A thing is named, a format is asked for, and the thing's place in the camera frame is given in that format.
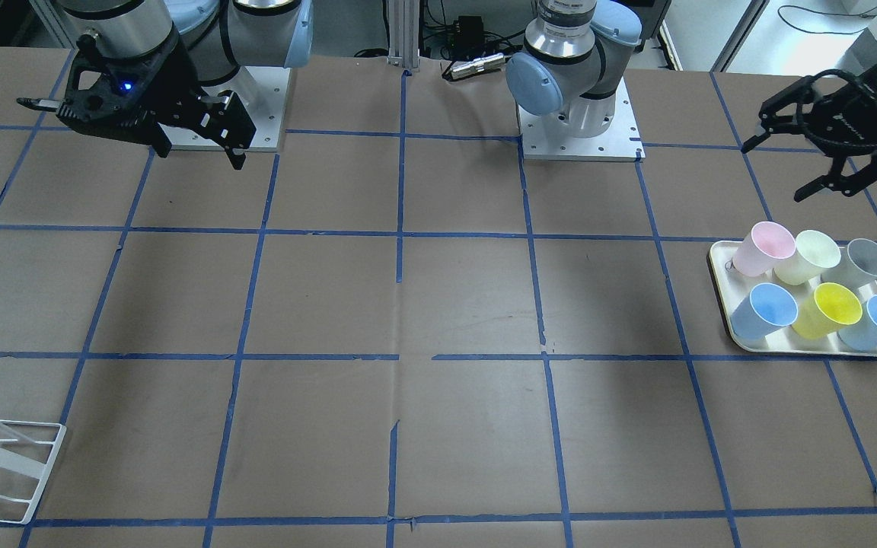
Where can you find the pink plastic cup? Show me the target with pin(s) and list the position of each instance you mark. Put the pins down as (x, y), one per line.
(766, 245)

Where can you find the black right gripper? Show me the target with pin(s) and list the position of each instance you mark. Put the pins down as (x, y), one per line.
(170, 85)

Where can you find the yellow plastic cup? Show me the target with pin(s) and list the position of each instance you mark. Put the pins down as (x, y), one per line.
(828, 309)

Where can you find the white wire cup rack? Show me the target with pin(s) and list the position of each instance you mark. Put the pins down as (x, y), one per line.
(28, 452)

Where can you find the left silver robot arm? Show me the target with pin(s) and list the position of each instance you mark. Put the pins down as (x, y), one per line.
(581, 49)

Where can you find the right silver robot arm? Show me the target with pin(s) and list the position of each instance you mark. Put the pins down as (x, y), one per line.
(219, 36)

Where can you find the aluminium frame post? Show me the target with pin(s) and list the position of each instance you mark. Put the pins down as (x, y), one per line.
(403, 34)

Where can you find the white serving tray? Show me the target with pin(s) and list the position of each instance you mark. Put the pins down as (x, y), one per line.
(732, 287)

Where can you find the grey plastic cup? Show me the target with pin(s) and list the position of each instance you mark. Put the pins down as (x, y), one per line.
(857, 266)

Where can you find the blue cup far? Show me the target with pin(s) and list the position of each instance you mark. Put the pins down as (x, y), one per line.
(766, 309)

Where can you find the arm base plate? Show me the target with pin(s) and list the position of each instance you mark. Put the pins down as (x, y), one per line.
(586, 130)
(264, 92)

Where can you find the cream plastic cup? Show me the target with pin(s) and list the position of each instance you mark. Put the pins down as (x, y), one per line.
(815, 252)

